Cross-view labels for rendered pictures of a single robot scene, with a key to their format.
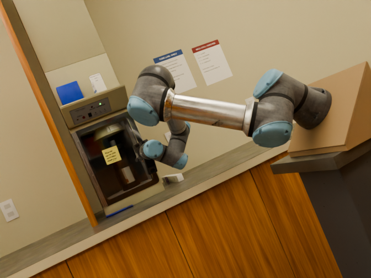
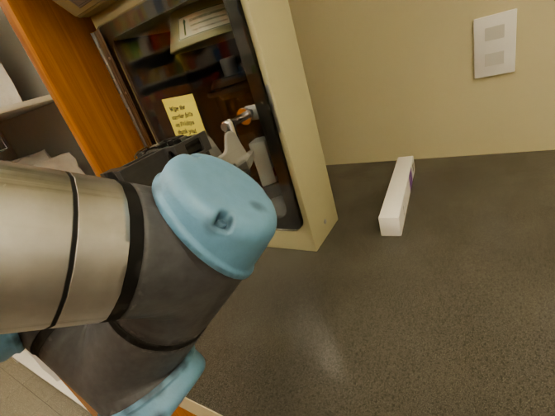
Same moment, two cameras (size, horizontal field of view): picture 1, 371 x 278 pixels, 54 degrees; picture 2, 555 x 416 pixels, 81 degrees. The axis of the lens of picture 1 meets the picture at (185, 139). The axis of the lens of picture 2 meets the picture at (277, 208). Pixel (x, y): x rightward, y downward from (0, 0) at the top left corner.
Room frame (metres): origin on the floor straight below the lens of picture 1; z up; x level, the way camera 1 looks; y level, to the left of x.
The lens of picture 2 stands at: (1.56, -0.18, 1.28)
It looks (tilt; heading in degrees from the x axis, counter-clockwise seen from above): 25 degrees down; 55
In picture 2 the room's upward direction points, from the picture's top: 18 degrees counter-clockwise
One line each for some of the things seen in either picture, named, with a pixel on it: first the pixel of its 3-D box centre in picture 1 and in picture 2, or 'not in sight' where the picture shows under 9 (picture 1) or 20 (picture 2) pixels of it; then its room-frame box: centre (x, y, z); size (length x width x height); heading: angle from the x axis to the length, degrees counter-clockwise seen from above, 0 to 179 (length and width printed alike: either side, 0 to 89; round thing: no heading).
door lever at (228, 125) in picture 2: not in sight; (242, 144); (1.83, 0.24, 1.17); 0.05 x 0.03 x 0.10; 17
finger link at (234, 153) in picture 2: not in sight; (235, 151); (1.79, 0.21, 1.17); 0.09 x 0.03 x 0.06; 14
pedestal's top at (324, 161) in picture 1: (332, 148); not in sight; (1.28, -0.46, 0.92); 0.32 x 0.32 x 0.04; 23
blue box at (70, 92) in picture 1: (70, 95); not in sight; (1.75, 0.42, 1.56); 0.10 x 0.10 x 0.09; 17
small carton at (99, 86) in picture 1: (99, 87); not in sight; (1.79, 0.29, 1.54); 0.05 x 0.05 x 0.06; 25
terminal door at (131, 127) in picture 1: (117, 158); (200, 130); (1.82, 0.35, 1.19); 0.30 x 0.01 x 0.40; 107
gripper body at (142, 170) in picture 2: (144, 150); (168, 185); (1.68, 0.20, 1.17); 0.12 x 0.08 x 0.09; 18
